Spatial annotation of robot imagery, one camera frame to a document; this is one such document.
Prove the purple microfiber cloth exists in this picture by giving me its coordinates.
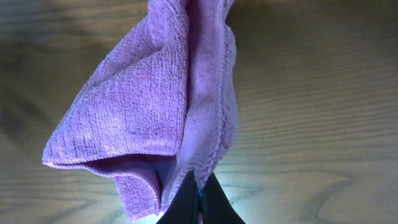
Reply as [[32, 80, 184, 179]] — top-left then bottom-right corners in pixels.
[[42, 0, 238, 221]]

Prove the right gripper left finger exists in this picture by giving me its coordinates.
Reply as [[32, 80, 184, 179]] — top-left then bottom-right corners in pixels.
[[156, 170, 199, 224]]

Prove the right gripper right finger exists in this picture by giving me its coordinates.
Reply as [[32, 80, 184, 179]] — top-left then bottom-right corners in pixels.
[[200, 173, 245, 224]]

